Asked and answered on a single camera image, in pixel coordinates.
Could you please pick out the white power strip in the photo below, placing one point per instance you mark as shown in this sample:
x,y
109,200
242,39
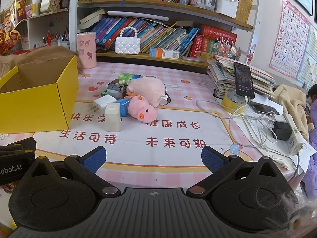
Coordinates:
x,y
295,143

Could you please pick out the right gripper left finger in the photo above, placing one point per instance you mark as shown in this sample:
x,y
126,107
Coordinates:
x,y
84,170

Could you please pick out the blue small box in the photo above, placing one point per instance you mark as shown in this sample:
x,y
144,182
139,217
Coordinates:
x,y
124,104

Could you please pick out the white square bottle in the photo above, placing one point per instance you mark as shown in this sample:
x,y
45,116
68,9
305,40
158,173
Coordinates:
x,y
112,117

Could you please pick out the white pen holder box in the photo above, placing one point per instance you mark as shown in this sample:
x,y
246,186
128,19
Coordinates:
x,y
227,7

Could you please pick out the white storage cabinet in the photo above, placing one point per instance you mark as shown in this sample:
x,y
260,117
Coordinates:
x,y
34,30

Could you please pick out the red boxed book set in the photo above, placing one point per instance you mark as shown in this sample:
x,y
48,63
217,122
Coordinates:
x,y
211,41

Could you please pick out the yellow tape roll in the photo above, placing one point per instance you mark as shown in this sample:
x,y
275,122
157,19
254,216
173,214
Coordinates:
x,y
234,103

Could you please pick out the alphabet wall poster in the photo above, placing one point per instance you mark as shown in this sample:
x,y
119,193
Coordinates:
x,y
289,49

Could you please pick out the yellow cardboard box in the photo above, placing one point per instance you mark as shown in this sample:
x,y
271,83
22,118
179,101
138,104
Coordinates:
x,y
39,97

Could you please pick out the light pink plush pig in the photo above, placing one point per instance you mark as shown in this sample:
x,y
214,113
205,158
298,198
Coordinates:
x,y
150,87

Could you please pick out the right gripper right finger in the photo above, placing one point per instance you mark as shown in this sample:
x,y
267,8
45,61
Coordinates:
x,y
223,170

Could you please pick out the stack of picture books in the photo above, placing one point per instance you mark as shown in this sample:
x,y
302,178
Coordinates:
x,y
231,75

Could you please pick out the white quilted pearl handbag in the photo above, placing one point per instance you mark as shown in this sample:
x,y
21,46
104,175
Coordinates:
x,y
127,44

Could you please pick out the black charger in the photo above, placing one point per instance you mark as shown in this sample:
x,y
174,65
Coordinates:
x,y
282,130

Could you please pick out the grey toy car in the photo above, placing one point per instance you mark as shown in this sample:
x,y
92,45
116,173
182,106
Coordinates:
x,y
115,89

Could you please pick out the pink checkered table mat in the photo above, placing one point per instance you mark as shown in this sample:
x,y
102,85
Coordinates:
x,y
167,152

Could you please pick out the red gold foil balloon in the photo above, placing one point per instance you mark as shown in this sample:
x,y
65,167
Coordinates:
x,y
9,35

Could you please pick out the green frog toy blue cap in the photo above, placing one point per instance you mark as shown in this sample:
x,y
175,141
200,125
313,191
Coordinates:
x,y
125,78

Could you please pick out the orange fluffy cat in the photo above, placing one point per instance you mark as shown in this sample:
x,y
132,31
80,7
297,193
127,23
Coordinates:
x,y
37,56

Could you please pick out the black smartphone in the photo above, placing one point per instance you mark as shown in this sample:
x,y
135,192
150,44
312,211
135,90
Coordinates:
x,y
243,80

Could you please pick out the wooden bookshelf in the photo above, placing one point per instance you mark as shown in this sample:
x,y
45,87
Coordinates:
x,y
174,11

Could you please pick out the pink sticker cup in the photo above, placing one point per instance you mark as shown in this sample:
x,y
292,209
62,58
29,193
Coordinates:
x,y
86,47

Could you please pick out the orange white medicine box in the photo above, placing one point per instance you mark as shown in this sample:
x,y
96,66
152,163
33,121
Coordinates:
x,y
164,53

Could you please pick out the beige blanket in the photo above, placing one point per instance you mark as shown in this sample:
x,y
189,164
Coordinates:
x,y
293,102

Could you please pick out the white plug adapter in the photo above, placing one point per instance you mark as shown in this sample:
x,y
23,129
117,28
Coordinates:
x,y
101,103

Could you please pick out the pink plush chick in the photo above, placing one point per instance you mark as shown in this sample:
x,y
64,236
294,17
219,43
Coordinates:
x,y
140,109

